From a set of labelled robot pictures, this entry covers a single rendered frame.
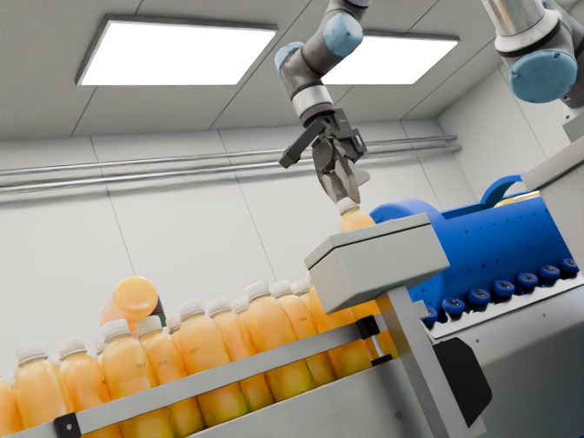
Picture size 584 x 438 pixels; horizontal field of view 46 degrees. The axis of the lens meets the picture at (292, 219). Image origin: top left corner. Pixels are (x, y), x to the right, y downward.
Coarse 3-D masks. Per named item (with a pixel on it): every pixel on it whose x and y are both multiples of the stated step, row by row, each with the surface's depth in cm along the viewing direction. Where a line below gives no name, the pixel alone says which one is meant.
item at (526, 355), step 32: (576, 288) 154; (512, 320) 142; (544, 320) 144; (576, 320) 147; (480, 352) 133; (512, 352) 136; (544, 352) 140; (576, 352) 145; (512, 384) 135; (544, 384) 139; (576, 384) 144; (512, 416) 134; (544, 416) 138; (576, 416) 143
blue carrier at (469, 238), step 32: (448, 224) 143; (480, 224) 147; (512, 224) 151; (544, 224) 155; (448, 256) 140; (480, 256) 144; (512, 256) 149; (544, 256) 155; (416, 288) 146; (448, 288) 140; (480, 288) 146
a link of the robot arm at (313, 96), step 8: (312, 88) 136; (320, 88) 136; (296, 96) 137; (304, 96) 136; (312, 96) 135; (320, 96) 135; (328, 96) 137; (296, 104) 137; (304, 104) 136; (312, 104) 135; (320, 104) 135; (296, 112) 138; (304, 112) 136
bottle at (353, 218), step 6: (342, 210) 130; (348, 210) 130; (354, 210) 129; (360, 210) 129; (342, 216) 129; (348, 216) 128; (354, 216) 128; (360, 216) 128; (366, 216) 128; (342, 222) 129; (348, 222) 128; (354, 222) 127; (360, 222) 127; (366, 222) 127; (372, 222) 128; (342, 228) 129; (348, 228) 127; (354, 228) 127; (360, 228) 127
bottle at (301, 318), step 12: (288, 300) 118; (300, 300) 120; (288, 312) 117; (300, 312) 117; (300, 324) 116; (312, 324) 118; (300, 336) 116; (312, 360) 115; (324, 360) 116; (312, 372) 114; (324, 372) 114; (324, 384) 114
